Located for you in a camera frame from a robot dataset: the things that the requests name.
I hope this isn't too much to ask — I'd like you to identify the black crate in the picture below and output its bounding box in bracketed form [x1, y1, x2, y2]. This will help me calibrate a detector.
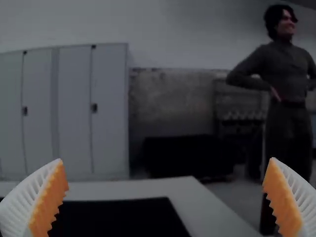
[142, 134, 237, 180]

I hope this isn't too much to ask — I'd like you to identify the black mat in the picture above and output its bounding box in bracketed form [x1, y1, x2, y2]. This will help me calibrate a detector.
[46, 196, 193, 237]

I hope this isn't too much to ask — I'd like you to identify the grey lattice rack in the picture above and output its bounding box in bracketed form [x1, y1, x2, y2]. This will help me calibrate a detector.
[213, 78, 271, 139]

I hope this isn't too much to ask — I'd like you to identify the grey cupboard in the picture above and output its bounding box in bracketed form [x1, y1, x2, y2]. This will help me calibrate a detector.
[57, 42, 130, 181]
[0, 48, 59, 182]

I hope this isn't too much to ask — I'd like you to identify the person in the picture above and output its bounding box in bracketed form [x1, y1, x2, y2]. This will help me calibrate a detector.
[226, 3, 316, 183]

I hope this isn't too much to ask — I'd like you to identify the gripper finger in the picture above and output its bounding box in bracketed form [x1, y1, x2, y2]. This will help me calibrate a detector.
[261, 157, 316, 237]
[0, 158, 70, 237]

